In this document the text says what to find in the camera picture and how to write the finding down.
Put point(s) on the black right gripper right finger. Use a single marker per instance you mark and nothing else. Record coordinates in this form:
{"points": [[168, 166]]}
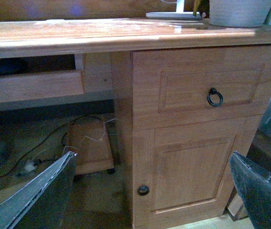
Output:
{"points": [[253, 184]]}

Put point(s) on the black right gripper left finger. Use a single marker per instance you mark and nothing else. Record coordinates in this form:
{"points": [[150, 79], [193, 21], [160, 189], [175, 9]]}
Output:
{"points": [[40, 204]]}

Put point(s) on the white plug adapter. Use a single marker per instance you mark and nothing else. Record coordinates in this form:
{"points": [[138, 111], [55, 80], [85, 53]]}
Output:
{"points": [[29, 166]]}

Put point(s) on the small wooden rolling stand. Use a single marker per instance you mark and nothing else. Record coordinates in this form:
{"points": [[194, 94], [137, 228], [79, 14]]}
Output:
{"points": [[90, 141]]}

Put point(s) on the wooden cabinet door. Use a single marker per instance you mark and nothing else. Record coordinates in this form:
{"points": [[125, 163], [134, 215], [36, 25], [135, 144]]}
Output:
{"points": [[187, 170]]}

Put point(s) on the black round door knob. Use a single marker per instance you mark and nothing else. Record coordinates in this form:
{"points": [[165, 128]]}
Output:
{"points": [[143, 190]]}

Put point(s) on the wooden keyboard tray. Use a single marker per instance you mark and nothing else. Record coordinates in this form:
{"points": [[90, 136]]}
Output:
{"points": [[32, 86]]}

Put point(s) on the wooden desk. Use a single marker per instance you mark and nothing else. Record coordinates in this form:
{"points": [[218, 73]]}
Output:
{"points": [[121, 38]]}

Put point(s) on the wooden drawer front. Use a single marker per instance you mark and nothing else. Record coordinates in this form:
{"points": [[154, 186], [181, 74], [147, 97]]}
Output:
{"points": [[170, 87]]}

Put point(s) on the grey ribbed plant pot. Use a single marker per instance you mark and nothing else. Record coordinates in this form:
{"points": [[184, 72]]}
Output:
{"points": [[239, 13]]}

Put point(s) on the white lamp base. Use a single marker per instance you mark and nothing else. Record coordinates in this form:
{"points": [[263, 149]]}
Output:
{"points": [[178, 14]]}

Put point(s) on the black ring drawer pull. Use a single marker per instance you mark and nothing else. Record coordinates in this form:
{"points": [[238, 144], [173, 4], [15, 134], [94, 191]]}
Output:
{"points": [[214, 98]]}

